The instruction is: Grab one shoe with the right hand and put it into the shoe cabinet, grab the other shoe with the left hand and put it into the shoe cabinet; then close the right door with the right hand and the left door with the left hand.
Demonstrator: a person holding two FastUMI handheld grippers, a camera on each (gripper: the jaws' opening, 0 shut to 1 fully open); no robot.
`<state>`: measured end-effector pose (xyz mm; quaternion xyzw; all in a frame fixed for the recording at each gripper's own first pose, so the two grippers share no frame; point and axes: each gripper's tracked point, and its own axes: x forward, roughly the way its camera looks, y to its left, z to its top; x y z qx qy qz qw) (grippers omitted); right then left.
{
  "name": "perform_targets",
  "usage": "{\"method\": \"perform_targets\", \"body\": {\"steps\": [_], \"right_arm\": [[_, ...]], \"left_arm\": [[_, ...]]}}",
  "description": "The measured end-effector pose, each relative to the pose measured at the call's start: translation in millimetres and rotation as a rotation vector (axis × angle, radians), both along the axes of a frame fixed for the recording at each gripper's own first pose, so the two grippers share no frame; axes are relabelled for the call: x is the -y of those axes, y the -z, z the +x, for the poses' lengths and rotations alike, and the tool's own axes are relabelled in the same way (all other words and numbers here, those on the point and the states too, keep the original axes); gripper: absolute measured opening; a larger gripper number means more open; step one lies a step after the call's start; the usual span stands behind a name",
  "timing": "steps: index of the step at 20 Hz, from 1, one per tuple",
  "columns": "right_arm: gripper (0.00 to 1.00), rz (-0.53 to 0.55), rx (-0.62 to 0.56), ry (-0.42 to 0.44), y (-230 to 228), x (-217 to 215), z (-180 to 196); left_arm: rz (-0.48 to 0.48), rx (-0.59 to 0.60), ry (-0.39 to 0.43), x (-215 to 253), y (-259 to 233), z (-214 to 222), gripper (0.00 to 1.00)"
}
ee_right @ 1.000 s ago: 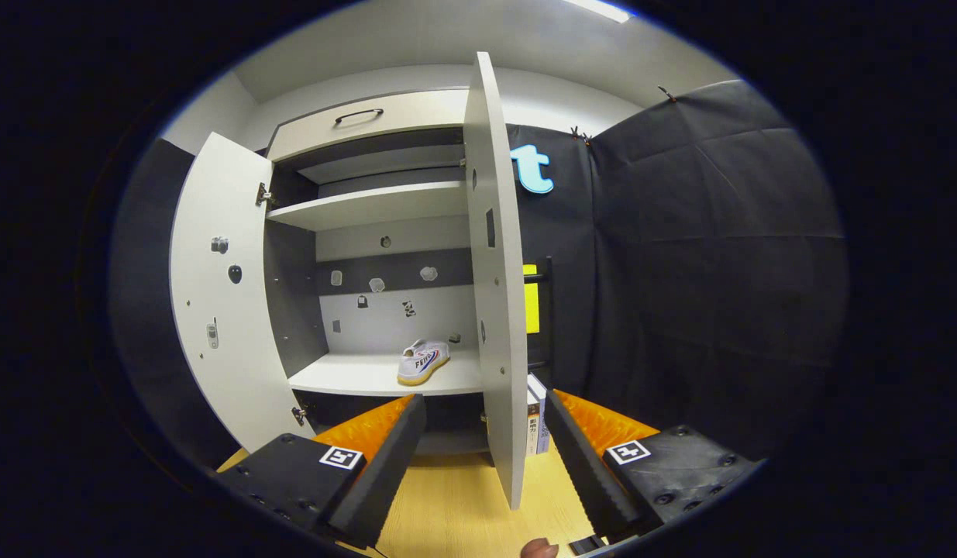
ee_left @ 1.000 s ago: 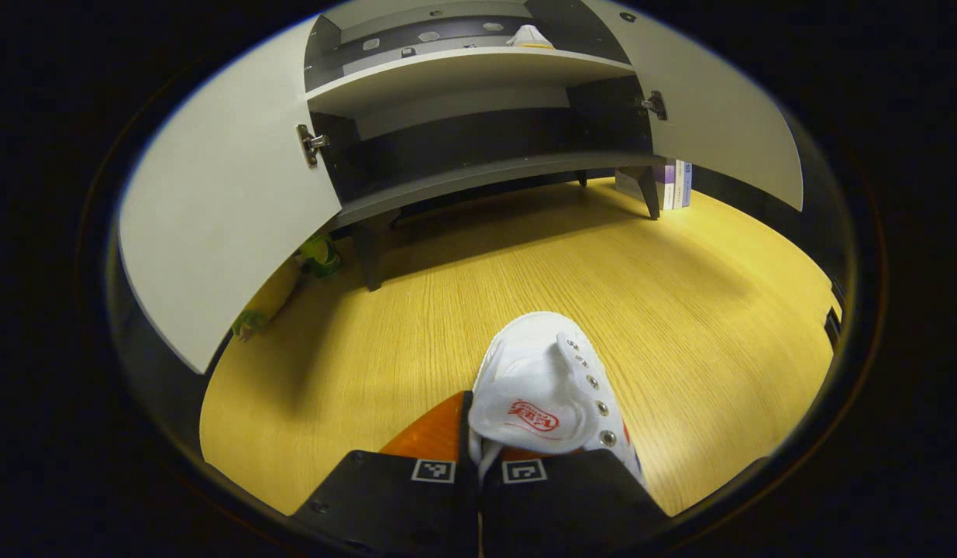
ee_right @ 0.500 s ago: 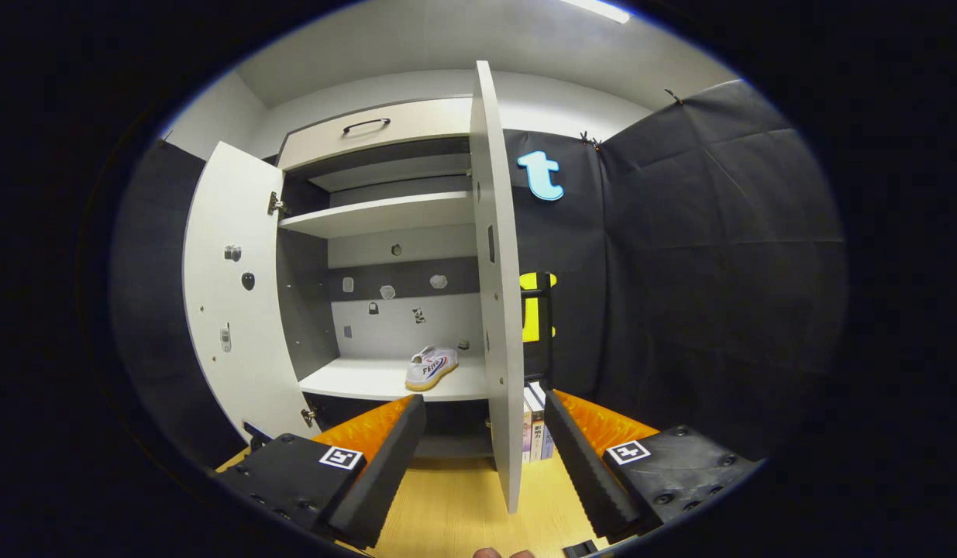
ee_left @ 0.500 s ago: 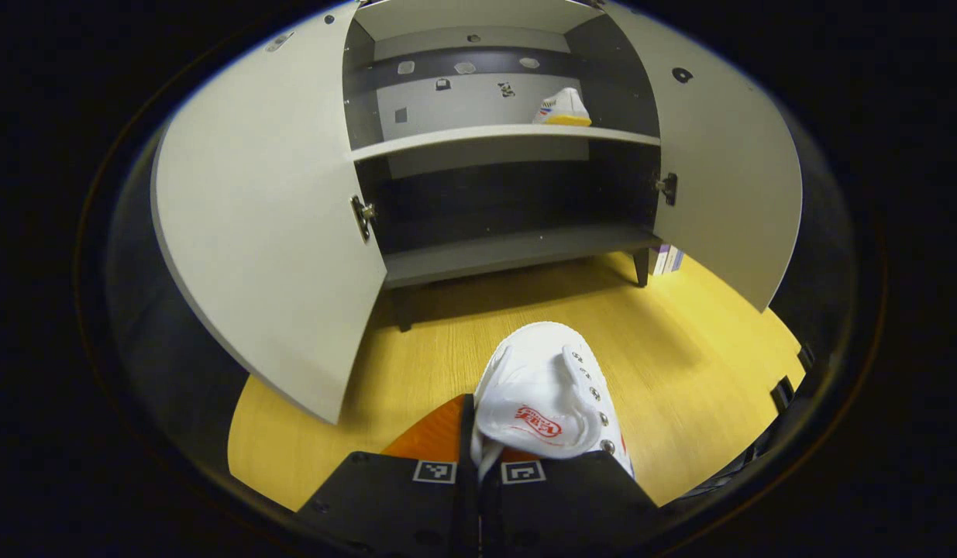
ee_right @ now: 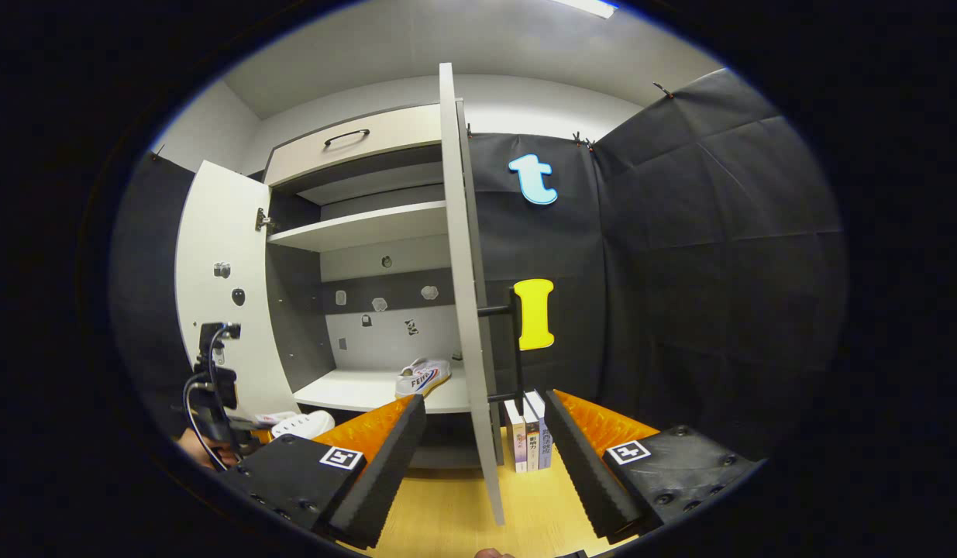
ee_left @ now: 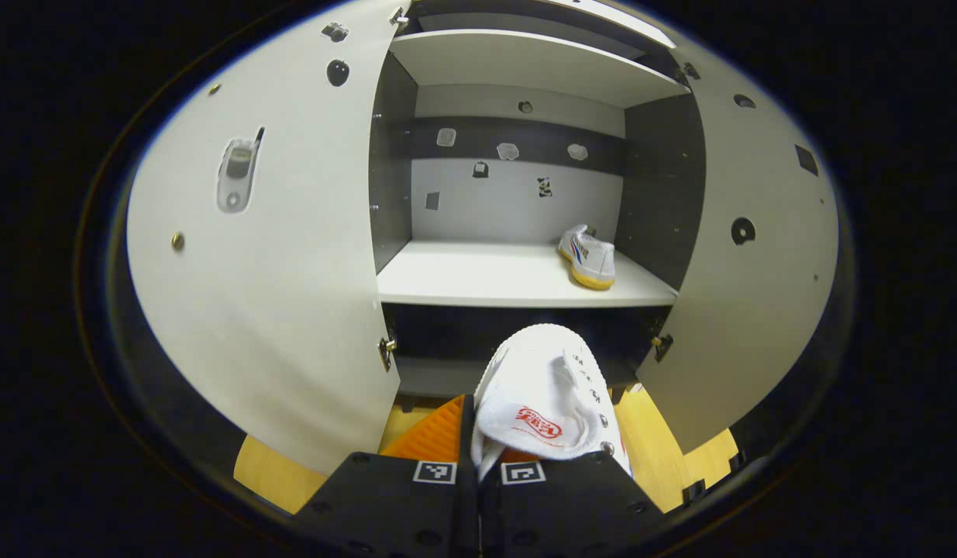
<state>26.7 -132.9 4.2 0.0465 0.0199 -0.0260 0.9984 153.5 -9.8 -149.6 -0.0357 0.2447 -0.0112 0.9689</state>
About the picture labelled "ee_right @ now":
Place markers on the white shoe cabinet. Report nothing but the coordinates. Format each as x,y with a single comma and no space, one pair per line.
370,333

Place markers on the white book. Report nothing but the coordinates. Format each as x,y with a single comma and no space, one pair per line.
517,442

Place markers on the ceiling light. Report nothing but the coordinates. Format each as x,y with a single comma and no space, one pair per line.
586,8

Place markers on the white shoe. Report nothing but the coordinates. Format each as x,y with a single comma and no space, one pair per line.
308,425
422,378

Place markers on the white cabinet shelf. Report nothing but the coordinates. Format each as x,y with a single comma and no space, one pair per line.
354,389
362,226

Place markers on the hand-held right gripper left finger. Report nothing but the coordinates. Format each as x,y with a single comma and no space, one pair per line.
385,465

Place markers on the black backdrop cloth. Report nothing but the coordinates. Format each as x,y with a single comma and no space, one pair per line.
718,271

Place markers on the metal door hinge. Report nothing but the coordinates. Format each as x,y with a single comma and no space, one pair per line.
263,220

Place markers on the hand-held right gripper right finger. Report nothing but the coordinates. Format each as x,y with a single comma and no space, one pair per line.
583,465

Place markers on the white cabinet drawer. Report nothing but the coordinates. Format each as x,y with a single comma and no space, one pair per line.
385,143

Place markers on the white shoe cabinet door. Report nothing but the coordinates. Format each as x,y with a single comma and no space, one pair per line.
466,294
222,232

